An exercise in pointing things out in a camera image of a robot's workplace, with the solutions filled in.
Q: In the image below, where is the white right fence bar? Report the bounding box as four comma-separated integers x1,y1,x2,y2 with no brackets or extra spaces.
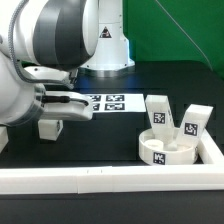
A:
197,130,224,165

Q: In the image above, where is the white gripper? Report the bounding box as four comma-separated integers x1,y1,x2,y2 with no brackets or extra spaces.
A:
25,66,93,121

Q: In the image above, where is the white fence bar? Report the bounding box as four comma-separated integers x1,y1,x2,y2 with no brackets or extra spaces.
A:
197,130,224,165
0,165,224,195

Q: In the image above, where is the white left fence piece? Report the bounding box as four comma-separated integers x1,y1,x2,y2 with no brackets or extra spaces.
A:
0,127,8,153

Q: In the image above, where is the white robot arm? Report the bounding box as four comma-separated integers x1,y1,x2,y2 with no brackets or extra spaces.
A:
0,0,134,126

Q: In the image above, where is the white front fence bar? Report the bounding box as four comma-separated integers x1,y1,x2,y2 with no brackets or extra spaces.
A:
0,165,224,195

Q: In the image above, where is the white round stool seat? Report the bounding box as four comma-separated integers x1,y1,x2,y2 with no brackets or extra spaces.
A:
139,129,198,165

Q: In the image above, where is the white sheet with tags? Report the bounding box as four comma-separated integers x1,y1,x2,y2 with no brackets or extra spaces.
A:
88,93,146,113

